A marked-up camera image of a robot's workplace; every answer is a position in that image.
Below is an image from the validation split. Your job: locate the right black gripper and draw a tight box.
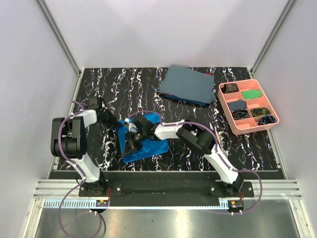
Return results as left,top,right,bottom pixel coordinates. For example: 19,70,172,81
123,130,148,158

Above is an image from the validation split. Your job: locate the blue cloth napkin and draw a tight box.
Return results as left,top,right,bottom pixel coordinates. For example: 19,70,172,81
117,111,168,163

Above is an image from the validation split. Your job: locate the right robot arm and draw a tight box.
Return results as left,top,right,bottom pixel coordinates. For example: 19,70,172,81
121,115,244,197

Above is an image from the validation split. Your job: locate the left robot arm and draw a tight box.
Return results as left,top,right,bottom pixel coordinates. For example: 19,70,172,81
51,96,118,196

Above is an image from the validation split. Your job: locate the red folded napkin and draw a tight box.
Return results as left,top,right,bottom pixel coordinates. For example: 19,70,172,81
159,93,189,102

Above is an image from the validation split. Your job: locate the grey folded napkin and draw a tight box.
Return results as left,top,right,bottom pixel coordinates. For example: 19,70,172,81
157,65,215,106

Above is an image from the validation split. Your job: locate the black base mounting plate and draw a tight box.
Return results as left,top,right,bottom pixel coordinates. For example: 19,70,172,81
49,170,285,208

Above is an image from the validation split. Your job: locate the grey item in tray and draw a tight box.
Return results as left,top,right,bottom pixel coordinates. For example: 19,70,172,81
227,100,246,111

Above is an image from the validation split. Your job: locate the dark patterned item in tray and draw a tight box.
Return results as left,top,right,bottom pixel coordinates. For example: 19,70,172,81
222,83,239,94

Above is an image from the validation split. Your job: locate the dark multicolour item in tray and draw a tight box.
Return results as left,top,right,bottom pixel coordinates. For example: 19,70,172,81
232,109,249,120

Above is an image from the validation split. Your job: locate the pink divided tray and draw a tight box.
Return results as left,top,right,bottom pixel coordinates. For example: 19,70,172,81
217,79,279,135

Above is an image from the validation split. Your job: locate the yellow green item in tray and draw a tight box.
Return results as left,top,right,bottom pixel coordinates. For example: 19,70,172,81
250,108,271,117

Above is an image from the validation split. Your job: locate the blue patterned item in tray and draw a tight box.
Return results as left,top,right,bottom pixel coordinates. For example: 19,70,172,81
258,115,277,126

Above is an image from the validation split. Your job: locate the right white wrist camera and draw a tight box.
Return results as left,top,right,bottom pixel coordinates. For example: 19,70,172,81
124,118,137,132

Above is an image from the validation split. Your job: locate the aluminium frame rail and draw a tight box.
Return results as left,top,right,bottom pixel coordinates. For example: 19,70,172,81
34,0,84,77

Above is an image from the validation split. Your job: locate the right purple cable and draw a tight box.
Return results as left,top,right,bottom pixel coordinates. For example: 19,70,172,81
127,111,263,215

